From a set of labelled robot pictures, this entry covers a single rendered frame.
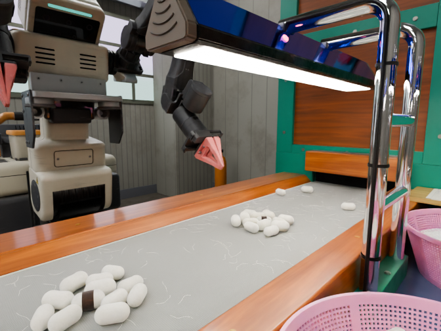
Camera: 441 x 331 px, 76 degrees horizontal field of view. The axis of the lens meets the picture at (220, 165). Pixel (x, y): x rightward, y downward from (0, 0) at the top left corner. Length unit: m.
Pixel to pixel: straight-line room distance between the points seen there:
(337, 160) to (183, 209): 0.55
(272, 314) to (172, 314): 0.12
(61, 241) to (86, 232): 0.04
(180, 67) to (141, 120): 3.10
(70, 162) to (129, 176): 2.80
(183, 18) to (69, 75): 0.78
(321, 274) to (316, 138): 0.75
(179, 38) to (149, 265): 0.33
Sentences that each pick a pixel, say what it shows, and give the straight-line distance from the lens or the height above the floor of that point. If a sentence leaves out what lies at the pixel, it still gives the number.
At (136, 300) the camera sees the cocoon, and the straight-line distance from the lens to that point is 0.38.
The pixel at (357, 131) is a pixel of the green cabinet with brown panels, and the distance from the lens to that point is 1.04.
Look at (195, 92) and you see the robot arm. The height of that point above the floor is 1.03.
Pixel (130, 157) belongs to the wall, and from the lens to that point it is 3.81.
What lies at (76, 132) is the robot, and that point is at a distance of 1.08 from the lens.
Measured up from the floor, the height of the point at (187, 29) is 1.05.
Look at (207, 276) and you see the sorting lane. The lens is 0.43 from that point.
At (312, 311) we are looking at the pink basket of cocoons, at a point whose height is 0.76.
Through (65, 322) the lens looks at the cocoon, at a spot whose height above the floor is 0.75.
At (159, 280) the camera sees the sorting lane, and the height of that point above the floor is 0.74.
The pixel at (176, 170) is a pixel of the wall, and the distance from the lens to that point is 3.61.
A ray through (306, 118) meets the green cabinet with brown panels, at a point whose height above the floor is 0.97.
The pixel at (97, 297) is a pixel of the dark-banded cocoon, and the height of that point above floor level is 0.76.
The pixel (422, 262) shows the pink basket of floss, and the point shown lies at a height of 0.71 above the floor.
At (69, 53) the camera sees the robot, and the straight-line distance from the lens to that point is 1.07.
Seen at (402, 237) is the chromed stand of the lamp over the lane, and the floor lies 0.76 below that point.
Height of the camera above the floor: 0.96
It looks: 9 degrees down
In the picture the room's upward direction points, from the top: straight up
